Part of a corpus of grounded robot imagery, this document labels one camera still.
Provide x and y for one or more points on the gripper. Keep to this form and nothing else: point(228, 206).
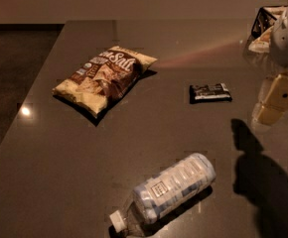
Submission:
point(274, 102)

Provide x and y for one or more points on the black rxbar chocolate bar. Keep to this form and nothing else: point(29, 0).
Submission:
point(209, 93)

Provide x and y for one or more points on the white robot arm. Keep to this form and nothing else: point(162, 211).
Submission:
point(271, 46)

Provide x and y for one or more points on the clear plastic water bottle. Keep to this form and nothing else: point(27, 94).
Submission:
point(156, 197)

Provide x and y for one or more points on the sea salt chips bag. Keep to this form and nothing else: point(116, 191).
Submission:
point(104, 79)

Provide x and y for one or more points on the black wire snack basket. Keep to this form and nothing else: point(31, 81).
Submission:
point(262, 28)

